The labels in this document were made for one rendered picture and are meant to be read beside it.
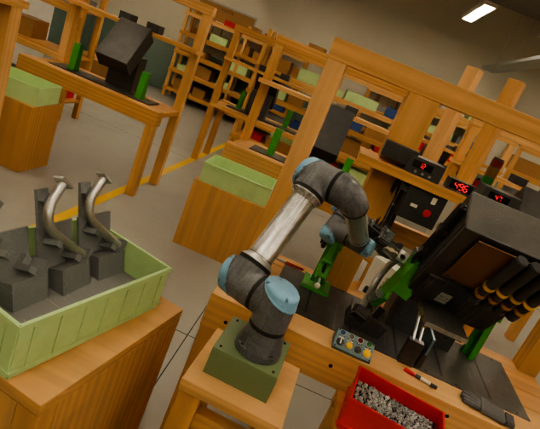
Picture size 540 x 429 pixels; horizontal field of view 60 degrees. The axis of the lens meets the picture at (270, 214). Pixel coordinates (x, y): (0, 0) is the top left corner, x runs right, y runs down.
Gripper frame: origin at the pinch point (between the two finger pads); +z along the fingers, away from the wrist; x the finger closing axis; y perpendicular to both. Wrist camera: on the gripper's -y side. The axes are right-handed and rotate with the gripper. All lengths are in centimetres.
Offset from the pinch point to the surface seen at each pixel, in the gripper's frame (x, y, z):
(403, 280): -10.7, 5.7, 4.2
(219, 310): -62, -10, -45
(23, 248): -91, 16, -104
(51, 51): 138, -367, -389
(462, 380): -24, -3, 49
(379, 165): 25.1, 6.4, -30.1
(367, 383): -53, 8, 11
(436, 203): 28.2, 7.4, -1.0
